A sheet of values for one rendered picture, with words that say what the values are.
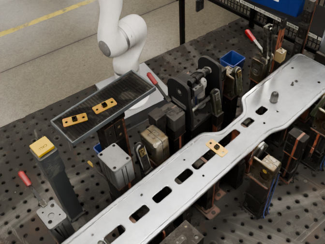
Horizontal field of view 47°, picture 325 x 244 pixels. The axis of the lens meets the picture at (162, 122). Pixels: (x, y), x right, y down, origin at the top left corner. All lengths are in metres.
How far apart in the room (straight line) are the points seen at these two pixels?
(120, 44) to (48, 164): 0.57
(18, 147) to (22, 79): 1.53
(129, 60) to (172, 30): 1.98
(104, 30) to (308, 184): 1.07
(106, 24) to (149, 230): 0.80
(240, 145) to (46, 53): 2.51
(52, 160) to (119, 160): 0.22
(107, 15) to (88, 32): 2.21
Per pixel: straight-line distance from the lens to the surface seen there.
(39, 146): 1.30
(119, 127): 1.43
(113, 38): 1.55
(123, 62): 1.68
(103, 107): 1.34
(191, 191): 1.30
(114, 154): 1.27
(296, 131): 1.52
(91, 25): 3.83
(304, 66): 1.78
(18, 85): 3.38
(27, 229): 1.70
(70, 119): 1.33
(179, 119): 1.40
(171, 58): 2.22
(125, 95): 1.37
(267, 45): 1.63
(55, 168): 1.35
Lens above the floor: 2.12
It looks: 49 degrees down
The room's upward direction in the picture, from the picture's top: 5 degrees counter-clockwise
